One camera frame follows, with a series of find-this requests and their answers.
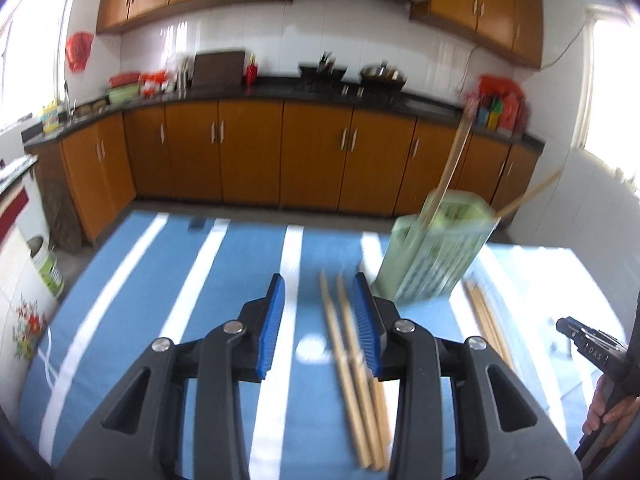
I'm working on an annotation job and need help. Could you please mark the wooden chopstick six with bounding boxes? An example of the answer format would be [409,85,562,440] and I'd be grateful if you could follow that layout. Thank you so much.
[462,281,494,342]

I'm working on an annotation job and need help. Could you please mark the yellow detergent bottle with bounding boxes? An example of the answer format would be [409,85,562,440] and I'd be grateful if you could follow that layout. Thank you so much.
[41,102,60,134]

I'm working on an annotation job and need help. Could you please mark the left window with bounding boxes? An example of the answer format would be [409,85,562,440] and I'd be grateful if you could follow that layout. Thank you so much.
[1,0,73,129]

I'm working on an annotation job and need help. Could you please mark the lower wooden kitchen cabinets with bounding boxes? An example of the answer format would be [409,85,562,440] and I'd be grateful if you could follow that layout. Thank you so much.
[37,97,542,246]

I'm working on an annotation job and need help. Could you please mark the red bottle on counter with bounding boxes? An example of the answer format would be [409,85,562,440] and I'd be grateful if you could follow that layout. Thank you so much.
[244,54,258,87]

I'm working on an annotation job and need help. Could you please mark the red plastic basin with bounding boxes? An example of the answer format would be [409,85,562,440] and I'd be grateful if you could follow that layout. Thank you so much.
[108,72,141,89]

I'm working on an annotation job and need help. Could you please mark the right window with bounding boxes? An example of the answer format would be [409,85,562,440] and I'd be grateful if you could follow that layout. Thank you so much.
[577,6,639,171]

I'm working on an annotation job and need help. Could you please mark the white green paint bucket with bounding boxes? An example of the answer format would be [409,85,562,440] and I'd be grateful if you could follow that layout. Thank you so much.
[27,236,65,299]

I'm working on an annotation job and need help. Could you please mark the black kitchen countertop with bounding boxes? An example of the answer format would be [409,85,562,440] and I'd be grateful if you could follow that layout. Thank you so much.
[22,75,547,154]

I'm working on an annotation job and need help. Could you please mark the wooden chopstick five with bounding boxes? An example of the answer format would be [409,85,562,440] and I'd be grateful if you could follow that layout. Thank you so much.
[369,377,392,467]

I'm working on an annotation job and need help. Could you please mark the blue white striped tablecloth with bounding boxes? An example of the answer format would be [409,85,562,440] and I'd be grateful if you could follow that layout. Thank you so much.
[17,212,617,479]

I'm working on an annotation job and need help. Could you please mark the green perforated utensil holder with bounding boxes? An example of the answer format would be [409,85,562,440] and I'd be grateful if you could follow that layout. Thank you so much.
[374,191,498,304]

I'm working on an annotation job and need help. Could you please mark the wooden chopstick two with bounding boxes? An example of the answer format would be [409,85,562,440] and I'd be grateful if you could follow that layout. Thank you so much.
[495,168,563,220]

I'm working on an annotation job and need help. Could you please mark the red plastic bag on wall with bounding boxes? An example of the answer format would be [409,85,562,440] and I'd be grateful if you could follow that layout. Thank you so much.
[65,32,94,74]

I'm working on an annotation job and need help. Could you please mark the black wok on stove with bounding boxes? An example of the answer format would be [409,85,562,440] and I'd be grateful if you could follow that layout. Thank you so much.
[298,51,347,84]

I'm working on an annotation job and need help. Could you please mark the person right hand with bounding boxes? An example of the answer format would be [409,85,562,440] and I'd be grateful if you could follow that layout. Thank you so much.
[582,375,639,448]

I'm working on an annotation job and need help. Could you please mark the wooden chopstick four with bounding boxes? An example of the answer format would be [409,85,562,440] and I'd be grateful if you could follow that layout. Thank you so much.
[336,274,388,470]

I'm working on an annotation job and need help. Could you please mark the window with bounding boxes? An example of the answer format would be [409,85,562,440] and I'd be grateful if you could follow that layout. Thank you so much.
[577,6,639,171]
[1,0,73,129]

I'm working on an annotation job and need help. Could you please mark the black gas stove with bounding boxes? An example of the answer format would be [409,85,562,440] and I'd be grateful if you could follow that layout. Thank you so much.
[296,81,401,99]

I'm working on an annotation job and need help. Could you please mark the green plastic basin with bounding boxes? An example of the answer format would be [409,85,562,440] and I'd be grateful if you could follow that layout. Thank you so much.
[107,82,140,105]

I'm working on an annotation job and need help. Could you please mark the dark brown cutting board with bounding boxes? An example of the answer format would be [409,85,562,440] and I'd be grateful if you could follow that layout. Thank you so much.
[192,50,246,88]

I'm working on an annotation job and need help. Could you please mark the lidded dark cooking pot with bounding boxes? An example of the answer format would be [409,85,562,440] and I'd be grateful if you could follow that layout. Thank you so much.
[359,61,407,91]

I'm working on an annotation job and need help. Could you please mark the red bag behind condiments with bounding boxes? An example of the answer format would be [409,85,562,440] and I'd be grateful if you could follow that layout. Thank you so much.
[478,74,525,110]

